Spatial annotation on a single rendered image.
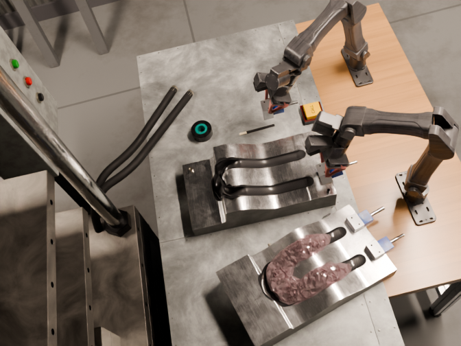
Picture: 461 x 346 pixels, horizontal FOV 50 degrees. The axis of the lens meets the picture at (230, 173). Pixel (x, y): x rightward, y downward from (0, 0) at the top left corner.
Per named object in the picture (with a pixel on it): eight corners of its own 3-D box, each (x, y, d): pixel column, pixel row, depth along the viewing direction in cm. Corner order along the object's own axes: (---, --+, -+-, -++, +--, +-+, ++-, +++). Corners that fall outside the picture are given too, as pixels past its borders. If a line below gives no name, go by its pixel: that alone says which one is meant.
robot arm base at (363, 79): (358, 75, 189) (376, 70, 189) (341, 36, 198) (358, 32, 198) (356, 88, 196) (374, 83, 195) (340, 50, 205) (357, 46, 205)
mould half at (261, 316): (348, 210, 172) (350, 196, 163) (394, 274, 160) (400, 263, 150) (220, 281, 166) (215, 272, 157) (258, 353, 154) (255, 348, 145)
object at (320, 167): (356, 160, 168) (353, 151, 164) (361, 171, 164) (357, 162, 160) (319, 174, 170) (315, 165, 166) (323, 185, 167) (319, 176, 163)
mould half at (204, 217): (315, 143, 186) (316, 123, 174) (335, 204, 174) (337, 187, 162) (185, 172, 188) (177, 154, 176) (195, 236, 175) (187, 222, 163)
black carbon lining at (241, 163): (304, 150, 177) (304, 136, 169) (315, 190, 170) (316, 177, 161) (208, 172, 178) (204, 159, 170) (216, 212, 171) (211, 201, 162)
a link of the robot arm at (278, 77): (280, 97, 159) (290, 64, 150) (261, 82, 162) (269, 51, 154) (302, 86, 165) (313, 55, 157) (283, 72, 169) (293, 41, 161)
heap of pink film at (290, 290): (325, 228, 164) (326, 219, 157) (356, 274, 156) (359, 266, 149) (256, 266, 161) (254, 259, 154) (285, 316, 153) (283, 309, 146)
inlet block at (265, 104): (296, 100, 183) (296, 91, 178) (299, 111, 180) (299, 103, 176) (261, 109, 183) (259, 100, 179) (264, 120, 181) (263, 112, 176)
